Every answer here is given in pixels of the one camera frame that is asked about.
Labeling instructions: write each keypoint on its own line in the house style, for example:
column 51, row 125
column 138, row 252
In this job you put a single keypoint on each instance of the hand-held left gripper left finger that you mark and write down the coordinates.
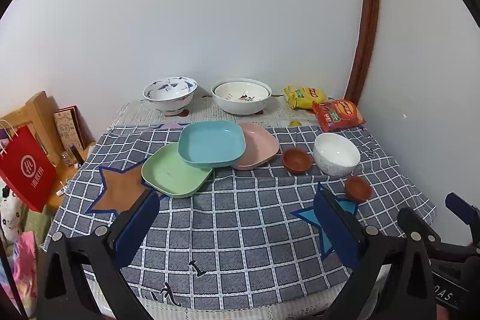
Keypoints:
column 137, row 226

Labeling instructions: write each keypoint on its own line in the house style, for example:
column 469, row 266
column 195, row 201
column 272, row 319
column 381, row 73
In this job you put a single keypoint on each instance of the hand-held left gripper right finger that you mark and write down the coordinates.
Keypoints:
column 337, row 226

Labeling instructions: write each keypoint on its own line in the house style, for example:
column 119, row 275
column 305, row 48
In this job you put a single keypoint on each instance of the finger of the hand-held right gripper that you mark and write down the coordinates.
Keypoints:
column 461, row 208

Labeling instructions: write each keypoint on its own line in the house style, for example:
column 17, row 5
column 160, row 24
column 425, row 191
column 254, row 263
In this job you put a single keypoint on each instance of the small brown bowl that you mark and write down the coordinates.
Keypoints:
column 296, row 160
column 358, row 188

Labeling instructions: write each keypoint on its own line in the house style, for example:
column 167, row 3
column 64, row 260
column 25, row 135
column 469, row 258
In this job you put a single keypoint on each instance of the green square plate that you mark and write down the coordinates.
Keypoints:
column 168, row 175

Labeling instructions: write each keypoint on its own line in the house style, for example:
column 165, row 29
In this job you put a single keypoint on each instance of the small white bowl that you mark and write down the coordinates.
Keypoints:
column 335, row 155

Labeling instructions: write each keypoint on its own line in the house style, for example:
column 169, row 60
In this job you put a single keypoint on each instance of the blue square plate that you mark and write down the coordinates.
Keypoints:
column 210, row 143

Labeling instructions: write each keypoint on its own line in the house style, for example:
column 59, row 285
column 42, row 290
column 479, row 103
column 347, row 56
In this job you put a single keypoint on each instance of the pink square plate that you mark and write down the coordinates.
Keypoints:
column 258, row 145

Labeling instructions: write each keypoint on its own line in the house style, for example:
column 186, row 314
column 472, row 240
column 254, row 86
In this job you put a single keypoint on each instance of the grey checked star tablecloth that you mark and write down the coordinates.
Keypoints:
column 243, row 222

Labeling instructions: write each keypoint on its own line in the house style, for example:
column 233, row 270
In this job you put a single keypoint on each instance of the small glass jar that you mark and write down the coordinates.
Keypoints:
column 66, row 158

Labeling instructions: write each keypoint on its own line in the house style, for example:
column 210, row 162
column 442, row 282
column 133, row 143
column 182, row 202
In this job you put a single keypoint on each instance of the red snack packet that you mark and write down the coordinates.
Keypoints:
column 337, row 115

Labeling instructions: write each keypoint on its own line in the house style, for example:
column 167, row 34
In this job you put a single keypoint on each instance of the pink cloth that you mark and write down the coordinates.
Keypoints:
column 26, row 267

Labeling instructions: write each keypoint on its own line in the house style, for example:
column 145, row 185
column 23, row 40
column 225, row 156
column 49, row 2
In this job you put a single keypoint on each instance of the red paper bag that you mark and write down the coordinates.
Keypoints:
column 28, row 170

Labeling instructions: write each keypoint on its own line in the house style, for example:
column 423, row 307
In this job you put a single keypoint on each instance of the white floral cloth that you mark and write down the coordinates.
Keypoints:
column 9, row 215

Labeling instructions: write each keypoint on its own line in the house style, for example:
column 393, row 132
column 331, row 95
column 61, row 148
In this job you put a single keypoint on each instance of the yellow snack packet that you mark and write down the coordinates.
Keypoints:
column 303, row 97

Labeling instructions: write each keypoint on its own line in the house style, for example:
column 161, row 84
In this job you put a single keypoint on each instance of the blue crane print bowl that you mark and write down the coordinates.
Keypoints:
column 170, row 95

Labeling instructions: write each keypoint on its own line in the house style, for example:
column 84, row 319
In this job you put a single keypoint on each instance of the large white bowl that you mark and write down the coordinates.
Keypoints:
column 240, row 107

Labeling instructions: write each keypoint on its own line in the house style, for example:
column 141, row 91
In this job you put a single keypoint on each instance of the white bowl with red print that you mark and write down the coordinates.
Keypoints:
column 242, row 92

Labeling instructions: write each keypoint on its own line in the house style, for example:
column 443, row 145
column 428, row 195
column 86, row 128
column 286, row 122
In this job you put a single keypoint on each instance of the brown wooden door frame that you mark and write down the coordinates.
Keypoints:
column 365, row 24

